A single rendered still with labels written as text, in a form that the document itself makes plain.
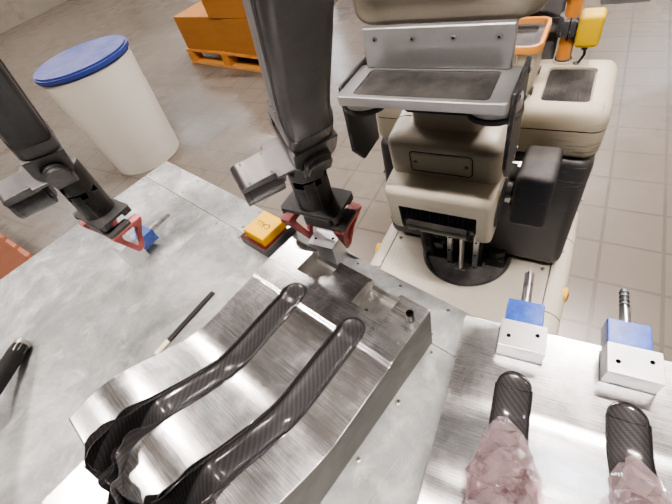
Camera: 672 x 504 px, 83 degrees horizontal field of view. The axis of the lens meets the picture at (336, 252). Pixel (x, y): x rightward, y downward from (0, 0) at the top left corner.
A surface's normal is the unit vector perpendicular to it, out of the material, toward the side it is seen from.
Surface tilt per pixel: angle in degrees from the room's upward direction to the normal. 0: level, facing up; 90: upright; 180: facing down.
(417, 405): 0
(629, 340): 0
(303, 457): 22
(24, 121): 117
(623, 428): 2
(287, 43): 127
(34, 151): 121
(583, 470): 28
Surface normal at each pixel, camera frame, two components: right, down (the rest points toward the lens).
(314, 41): 0.54, 0.84
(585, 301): -0.22, -0.63
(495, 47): -0.45, 0.74
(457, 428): -0.01, -0.91
